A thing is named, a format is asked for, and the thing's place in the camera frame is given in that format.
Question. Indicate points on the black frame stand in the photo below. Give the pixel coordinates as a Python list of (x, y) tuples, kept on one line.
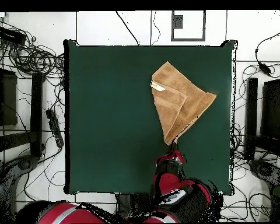
[(8, 98)]

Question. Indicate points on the grey square floor frame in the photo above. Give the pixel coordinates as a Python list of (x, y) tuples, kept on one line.
[(172, 32)]

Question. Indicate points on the black power strip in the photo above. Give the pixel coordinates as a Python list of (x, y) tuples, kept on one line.
[(54, 127)]

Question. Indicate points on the black tripod base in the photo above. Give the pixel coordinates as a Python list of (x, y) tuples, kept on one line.
[(24, 164), (264, 171)]

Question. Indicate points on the dark green table cloth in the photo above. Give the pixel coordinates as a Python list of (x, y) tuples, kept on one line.
[(112, 128)]

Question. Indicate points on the black cabinet box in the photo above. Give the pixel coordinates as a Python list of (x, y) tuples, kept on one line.
[(274, 109)]

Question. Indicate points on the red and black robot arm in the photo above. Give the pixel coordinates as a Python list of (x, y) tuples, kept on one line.
[(168, 184)]

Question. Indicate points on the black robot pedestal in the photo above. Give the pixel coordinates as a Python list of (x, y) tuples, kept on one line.
[(123, 205)]

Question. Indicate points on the tan terry towel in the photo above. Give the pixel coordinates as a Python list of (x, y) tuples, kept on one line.
[(189, 100)]

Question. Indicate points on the black upright post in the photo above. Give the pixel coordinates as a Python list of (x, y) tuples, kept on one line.
[(251, 116), (36, 116)]

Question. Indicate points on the black electronics box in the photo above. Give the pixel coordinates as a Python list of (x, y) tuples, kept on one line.
[(10, 35)]

